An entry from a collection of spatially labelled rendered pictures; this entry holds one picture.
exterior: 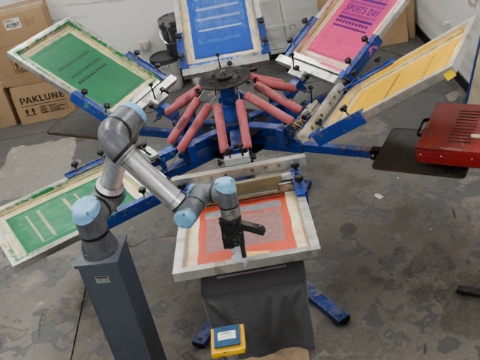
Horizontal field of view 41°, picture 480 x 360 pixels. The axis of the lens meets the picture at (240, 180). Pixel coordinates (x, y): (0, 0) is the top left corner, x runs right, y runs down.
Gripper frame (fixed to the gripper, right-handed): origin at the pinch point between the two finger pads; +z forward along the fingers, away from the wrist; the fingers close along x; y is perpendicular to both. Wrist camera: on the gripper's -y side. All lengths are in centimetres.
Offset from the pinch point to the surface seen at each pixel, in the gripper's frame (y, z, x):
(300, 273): -20.1, 17.9, -12.5
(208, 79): 10, -39, -139
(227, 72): -2, -41, -138
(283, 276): -12.9, 17.9, -12.5
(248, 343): 7, 51, -16
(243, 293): 4.7, 20.7, -9.3
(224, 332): 12.7, 20.3, 15.3
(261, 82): -20, -31, -141
